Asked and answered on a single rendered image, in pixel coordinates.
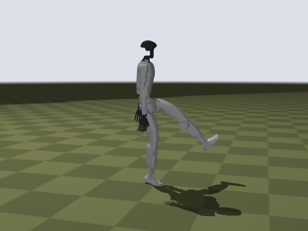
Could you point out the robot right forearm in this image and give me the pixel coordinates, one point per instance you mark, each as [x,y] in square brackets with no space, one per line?
[143,100]

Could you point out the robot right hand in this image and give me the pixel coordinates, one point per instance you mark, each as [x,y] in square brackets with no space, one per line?
[143,124]

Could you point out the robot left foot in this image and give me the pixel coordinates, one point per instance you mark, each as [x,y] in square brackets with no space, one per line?
[211,142]

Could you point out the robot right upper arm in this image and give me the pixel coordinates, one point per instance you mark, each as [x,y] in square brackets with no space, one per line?
[143,70]

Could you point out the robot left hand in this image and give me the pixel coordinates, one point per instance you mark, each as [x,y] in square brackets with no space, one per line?
[137,113]

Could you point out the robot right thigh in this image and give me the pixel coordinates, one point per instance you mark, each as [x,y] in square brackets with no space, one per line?
[152,131]

